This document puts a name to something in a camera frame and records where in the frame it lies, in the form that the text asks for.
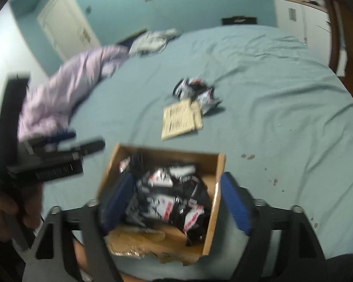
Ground white door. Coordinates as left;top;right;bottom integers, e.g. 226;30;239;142
37;0;102;63

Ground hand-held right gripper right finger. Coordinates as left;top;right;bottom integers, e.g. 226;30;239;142
221;172;331;282

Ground person's left hand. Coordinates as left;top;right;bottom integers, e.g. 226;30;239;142
0;183;45;243

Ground heap of boxed snack packets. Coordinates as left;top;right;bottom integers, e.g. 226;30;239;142
118;150;213;247

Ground grey crumpled clothing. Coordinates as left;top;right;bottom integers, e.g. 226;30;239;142
128;28;181;55

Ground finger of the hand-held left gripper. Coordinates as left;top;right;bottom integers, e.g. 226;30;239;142
45;129;77;144
68;139;106;157

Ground cardboard box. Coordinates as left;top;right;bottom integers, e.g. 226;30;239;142
96;143;226;266

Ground brown wooden door frame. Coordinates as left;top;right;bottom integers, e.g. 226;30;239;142
325;0;353;78

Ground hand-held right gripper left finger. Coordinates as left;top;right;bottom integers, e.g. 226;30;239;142
22;172;136;282

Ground bed with teal sheet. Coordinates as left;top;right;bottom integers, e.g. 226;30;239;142
18;25;353;282

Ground white cabinet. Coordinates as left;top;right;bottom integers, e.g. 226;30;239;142
273;0;333;47

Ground small kraft paper packet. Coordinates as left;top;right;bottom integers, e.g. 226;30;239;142
191;100;204;130

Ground purple duvet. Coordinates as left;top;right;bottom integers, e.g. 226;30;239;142
0;45;130;153

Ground black bag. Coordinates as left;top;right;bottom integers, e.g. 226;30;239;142
221;16;258;27

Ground pile of black snack packets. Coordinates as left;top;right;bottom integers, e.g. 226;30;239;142
172;77;222;116

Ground large printed kraft paper packet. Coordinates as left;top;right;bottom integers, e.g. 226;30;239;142
161;100;198;141

